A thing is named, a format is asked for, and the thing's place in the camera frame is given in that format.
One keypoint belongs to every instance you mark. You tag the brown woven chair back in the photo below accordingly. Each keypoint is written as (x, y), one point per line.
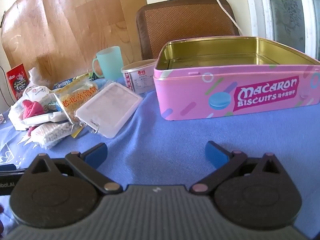
(159, 23)

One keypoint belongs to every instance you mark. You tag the wood-pattern wall sheet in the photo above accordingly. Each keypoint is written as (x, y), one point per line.
(61, 37)

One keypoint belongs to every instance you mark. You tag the blue patterned tablecloth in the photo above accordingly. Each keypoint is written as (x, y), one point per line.
(153, 151)

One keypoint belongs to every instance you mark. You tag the pink fuzzy cloth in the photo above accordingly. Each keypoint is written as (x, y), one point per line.
(32, 109)

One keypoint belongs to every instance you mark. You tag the blue green toothpaste box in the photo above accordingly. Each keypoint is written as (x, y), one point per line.
(62, 84)

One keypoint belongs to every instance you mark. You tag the white tissue pack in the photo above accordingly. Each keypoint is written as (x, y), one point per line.
(40, 94)

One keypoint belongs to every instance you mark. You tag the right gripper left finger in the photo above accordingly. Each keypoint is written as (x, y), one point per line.
(84, 165)

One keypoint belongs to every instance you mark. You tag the yellow snack packet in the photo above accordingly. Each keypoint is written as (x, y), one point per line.
(74, 95)

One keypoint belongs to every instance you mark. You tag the pink macaron biscuit tin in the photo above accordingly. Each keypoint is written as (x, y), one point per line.
(212, 77)

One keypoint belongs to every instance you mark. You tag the teal plastic mug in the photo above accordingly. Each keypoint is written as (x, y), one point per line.
(110, 62)

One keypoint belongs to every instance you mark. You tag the crumpled clear plastic bag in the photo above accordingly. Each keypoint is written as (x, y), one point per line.
(37, 79)

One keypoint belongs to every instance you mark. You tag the bag of white beads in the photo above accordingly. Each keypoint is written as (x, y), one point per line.
(50, 134)

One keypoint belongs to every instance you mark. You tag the red snack box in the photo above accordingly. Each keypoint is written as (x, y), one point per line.
(18, 80)

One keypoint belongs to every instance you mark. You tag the white framed frosted window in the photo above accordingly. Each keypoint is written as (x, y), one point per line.
(294, 23)

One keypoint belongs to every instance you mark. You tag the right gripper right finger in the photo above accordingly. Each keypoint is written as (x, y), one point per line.
(226, 164)

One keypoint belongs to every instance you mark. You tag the translucent white plastic case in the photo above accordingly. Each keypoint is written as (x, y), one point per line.
(108, 111)

